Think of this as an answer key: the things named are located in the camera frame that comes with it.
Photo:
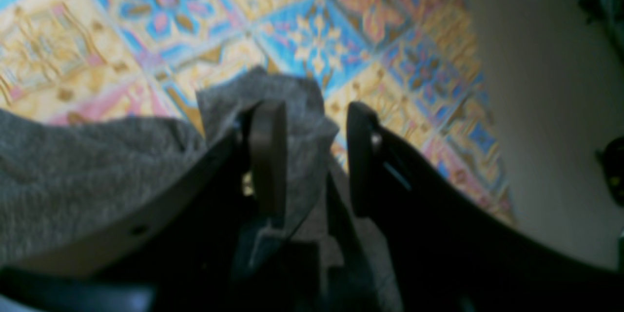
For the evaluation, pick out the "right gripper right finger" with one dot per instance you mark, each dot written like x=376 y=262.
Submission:
x=448 y=254

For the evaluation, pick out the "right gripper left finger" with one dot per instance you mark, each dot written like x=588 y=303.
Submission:
x=187 y=238

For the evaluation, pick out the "grey t-shirt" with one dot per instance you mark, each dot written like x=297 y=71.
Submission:
x=62 y=186

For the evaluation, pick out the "black yellow spotted bag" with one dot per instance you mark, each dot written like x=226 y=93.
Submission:
x=611 y=159

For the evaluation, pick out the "patterned tablecloth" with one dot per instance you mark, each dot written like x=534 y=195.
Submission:
x=413 y=61

